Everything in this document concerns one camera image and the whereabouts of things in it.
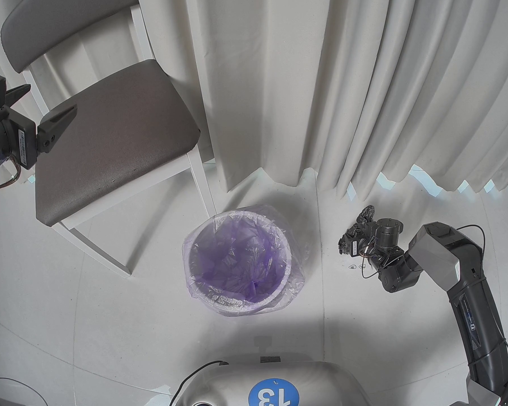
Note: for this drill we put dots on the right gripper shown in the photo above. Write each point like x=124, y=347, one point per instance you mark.
x=355, y=248

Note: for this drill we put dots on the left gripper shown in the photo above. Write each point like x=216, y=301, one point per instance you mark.
x=23, y=144

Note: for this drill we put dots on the black plastic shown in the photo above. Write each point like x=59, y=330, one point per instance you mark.
x=364, y=216

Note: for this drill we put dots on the purple plastic bag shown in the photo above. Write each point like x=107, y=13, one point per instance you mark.
x=237, y=260

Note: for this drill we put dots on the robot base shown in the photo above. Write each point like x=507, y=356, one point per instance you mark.
x=313, y=379

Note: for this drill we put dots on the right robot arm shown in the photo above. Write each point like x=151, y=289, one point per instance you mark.
x=440, y=256

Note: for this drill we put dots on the white trash bin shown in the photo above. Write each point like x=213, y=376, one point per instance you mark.
x=233, y=309

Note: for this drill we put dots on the white chair grey cushion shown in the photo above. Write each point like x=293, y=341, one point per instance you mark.
x=110, y=142

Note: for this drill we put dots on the white curtain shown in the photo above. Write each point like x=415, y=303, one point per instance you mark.
x=258, y=78

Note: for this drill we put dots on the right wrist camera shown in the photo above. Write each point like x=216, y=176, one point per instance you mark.
x=370, y=229

